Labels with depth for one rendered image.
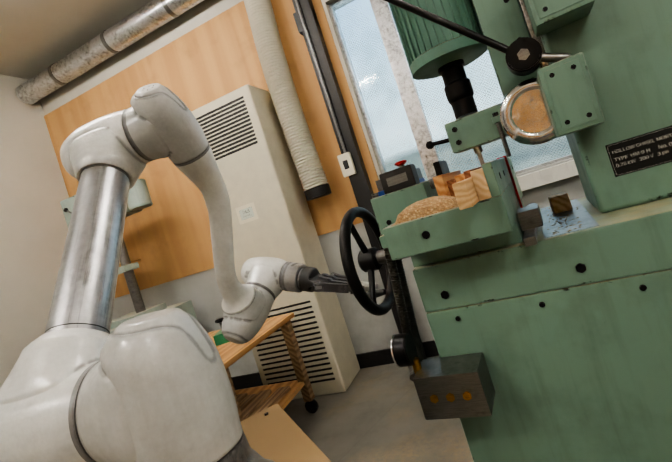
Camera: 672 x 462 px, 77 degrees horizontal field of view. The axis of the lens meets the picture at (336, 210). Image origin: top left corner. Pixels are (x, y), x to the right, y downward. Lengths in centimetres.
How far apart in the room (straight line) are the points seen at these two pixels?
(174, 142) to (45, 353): 50
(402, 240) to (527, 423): 41
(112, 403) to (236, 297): 59
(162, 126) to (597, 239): 89
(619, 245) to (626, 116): 24
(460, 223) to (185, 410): 49
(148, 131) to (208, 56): 202
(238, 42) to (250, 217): 113
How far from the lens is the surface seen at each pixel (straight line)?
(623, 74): 92
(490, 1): 99
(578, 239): 81
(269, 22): 267
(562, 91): 82
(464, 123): 99
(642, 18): 94
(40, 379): 80
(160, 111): 103
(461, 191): 64
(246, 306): 121
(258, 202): 243
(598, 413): 92
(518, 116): 88
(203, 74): 303
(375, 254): 109
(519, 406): 92
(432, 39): 98
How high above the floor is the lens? 95
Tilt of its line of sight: 1 degrees up
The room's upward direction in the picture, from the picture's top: 18 degrees counter-clockwise
